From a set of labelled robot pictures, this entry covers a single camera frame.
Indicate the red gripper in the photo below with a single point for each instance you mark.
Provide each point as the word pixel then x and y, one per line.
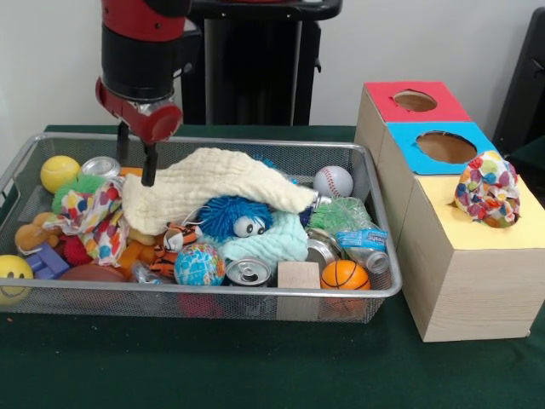
pixel 157 125

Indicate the colourful dotted napkin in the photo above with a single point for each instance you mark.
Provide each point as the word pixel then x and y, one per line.
pixel 93 213
pixel 485 191

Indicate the cream waffle cloth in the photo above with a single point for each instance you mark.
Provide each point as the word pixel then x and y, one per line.
pixel 204 183

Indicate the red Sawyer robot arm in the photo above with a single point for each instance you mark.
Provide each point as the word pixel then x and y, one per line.
pixel 140 64

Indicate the silver mesh bin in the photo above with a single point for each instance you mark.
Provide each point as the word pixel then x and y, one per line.
pixel 127 304

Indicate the wooden box with three holes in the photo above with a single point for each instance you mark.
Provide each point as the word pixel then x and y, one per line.
pixel 468 289

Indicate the green spiky ball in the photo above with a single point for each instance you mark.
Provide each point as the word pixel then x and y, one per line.
pixel 70 187

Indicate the yellow tennis ball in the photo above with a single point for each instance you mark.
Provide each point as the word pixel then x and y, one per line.
pixel 59 174

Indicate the blue spiky ball with eyes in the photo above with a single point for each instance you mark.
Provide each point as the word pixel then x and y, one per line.
pixel 234 217

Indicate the small globe ball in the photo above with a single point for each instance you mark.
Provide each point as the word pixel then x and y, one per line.
pixel 199 264

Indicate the light blue cloth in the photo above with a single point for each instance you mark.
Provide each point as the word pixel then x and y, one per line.
pixel 277 245

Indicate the yellow smiley ball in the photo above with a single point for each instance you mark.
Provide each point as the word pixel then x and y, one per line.
pixel 15 272

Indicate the white baseball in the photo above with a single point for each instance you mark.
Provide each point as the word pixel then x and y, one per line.
pixel 334 181

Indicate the orange basketball toy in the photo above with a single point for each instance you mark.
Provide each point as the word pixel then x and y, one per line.
pixel 345 276

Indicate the dark green tablecloth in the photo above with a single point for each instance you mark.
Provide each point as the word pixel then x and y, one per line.
pixel 255 370

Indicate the green cloth side table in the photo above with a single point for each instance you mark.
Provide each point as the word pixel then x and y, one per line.
pixel 532 159

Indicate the black upright board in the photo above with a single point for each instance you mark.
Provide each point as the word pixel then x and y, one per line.
pixel 528 85

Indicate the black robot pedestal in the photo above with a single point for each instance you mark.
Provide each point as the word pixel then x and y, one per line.
pixel 255 64

